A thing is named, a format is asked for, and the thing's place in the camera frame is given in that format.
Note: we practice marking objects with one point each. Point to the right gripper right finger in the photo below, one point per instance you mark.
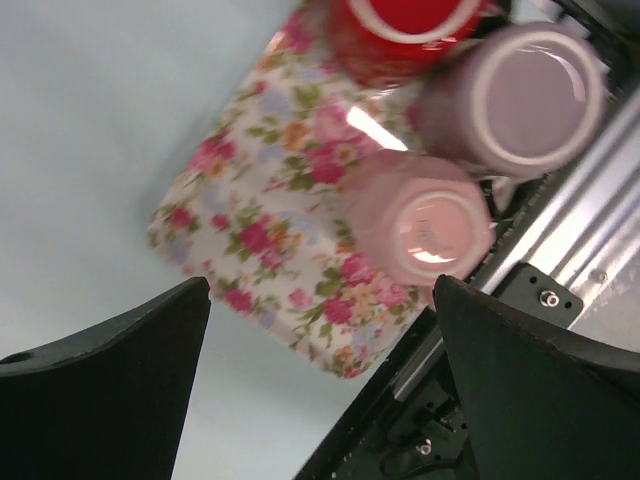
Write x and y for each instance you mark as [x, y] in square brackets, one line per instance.
[540, 401]

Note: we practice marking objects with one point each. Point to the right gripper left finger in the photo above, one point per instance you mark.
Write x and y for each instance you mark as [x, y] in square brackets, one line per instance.
[110, 401]

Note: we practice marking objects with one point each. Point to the pink mug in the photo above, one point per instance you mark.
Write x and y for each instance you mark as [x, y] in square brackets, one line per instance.
[416, 217]

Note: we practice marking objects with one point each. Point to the purple mug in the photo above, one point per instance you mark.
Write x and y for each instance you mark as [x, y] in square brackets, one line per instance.
[521, 103]

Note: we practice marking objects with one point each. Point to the floral tray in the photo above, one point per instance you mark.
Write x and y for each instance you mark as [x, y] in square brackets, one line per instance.
[258, 210]

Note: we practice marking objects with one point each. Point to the red round object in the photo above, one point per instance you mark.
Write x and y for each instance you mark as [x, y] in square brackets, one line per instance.
[391, 42]

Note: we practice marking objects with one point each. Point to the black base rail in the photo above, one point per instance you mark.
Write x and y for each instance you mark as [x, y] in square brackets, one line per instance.
[406, 427]

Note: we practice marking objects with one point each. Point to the front aluminium frame rail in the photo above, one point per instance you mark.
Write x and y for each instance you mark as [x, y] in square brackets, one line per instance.
[577, 231]

